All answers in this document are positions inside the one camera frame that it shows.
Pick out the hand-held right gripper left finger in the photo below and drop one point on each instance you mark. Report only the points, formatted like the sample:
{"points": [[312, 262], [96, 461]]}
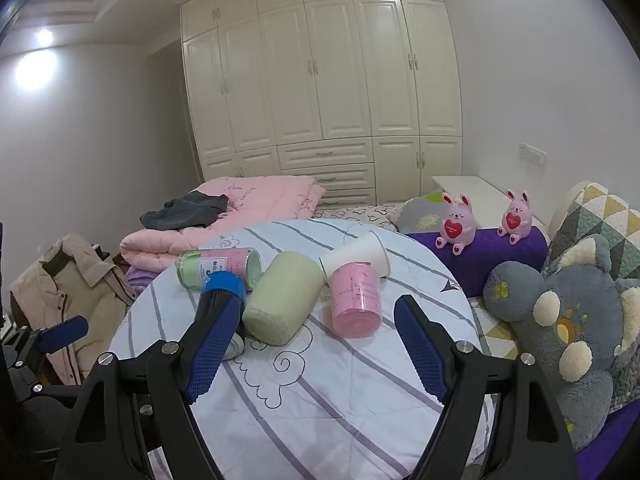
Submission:
{"points": [[207, 355]]}

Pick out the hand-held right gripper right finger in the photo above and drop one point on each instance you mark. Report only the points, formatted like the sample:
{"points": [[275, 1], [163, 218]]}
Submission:
{"points": [[422, 355]]}

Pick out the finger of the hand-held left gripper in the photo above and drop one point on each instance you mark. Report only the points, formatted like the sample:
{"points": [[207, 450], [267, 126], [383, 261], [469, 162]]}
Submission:
{"points": [[64, 335]]}

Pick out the blue cup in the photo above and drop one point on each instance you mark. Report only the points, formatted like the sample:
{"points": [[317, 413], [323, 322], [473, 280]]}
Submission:
{"points": [[222, 285]]}

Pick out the plain green cup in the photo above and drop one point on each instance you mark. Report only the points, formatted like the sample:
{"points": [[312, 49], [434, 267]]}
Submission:
{"points": [[282, 300]]}

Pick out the green cup with pink label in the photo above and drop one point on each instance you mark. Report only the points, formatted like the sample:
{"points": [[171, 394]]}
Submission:
{"points": [[220, 262]]}

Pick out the white cup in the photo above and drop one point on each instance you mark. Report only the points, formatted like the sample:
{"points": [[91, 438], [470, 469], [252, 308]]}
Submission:
{"points": [[357, 255]]}

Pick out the beige jacket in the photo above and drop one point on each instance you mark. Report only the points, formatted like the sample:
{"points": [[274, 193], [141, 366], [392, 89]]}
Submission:
{"points": [[85, 290]]}

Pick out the purple cloth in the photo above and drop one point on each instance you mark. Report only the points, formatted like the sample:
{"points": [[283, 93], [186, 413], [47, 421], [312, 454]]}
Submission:
{"points": [[142, 278]]}

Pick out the purple cushion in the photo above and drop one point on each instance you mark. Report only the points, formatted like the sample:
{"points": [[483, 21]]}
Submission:
{"points": [[482, 266]]}

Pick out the pink rabbit toy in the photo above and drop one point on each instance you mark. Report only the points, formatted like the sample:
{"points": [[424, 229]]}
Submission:
{"points": [[516, 220], [456, 227]]}

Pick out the grey flower pillow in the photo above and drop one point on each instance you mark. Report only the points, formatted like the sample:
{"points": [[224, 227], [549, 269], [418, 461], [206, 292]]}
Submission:
{"points": [[419, 215]]}

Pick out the dark grey cloth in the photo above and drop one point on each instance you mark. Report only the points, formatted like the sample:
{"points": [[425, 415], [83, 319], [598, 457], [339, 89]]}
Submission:
{"points": [[185, 212]]}

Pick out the heart print bed sheet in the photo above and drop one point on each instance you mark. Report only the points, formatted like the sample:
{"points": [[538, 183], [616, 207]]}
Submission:
{"points": [[357, 213]]}

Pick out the grey plush toy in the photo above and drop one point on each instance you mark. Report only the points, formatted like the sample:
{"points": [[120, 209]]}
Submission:
{"points": [[580, 320]]}

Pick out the pink quilt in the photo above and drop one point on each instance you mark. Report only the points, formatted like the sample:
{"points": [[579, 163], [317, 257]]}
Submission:
{"points": [[272, 200]]}

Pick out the white nightstand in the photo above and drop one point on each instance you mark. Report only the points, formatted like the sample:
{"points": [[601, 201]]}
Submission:
{"points": [[477, 189]]}

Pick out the patchwork quilted cushion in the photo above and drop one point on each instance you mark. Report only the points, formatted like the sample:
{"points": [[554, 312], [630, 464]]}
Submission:
{"points": [[600, 215]]}

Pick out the cream wardrobe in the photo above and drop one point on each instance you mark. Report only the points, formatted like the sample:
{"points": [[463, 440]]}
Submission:
{"points": [[325, 85]]}

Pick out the ceiling light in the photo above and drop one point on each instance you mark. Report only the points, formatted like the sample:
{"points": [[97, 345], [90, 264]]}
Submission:
{"points": [[45, 37]]}

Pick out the white wall switch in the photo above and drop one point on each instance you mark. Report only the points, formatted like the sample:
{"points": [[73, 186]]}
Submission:
{"points": [[532, 154]]}

